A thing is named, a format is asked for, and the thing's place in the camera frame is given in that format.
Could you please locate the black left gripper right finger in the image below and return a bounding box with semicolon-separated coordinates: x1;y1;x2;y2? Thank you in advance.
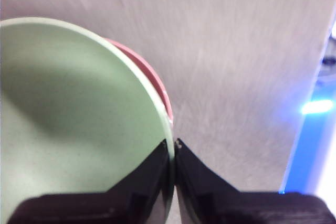
174;138;336;224

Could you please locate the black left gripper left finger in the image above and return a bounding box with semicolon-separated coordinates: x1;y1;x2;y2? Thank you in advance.
6;139;170;224

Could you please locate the red ribbed bowl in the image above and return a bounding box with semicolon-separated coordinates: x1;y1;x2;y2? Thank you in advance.
103;38;174;126

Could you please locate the green ribbed bowl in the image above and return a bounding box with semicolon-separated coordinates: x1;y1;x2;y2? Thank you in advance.
0;17;176;224

